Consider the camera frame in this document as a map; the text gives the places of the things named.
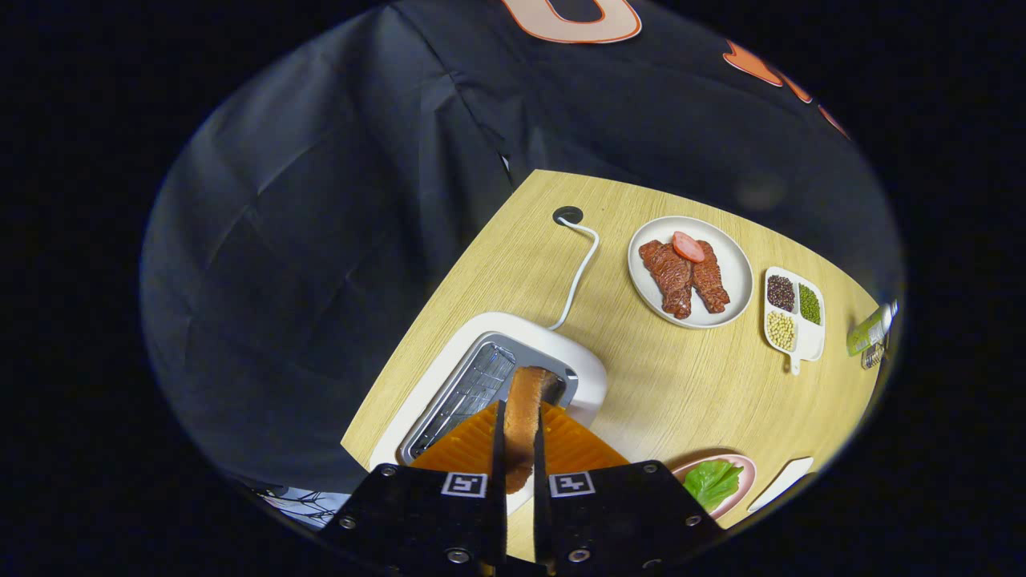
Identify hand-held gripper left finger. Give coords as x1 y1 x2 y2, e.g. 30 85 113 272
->
319 401 507 577

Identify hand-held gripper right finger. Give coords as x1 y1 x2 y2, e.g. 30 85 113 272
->
532 401 726 577

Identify green lettuce leaf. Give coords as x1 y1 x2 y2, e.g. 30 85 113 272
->
683 459 745 512

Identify toasted bread slice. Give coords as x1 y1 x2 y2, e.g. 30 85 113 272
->
503 365 562 494

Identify pink round plate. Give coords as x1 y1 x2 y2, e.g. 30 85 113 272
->
672 454 757 520

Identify white rectangular plate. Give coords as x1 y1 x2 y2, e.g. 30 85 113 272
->
747 457 815 514

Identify white toaster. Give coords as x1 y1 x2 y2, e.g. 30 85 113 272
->
369 312 608 518

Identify brown meat piece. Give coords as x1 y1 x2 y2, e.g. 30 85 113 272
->
691 240 731 314
638 239 693 320

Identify white divided dish of beans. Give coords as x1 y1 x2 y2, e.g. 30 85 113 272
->
762 266 826 376

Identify round white plate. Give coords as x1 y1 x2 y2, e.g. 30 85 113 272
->
627 216 754 330

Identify silver bottle with green label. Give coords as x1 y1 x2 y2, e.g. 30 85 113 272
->
846 301 900 357

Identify white toaster cable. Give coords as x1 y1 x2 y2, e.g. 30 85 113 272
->
547 218 601 332

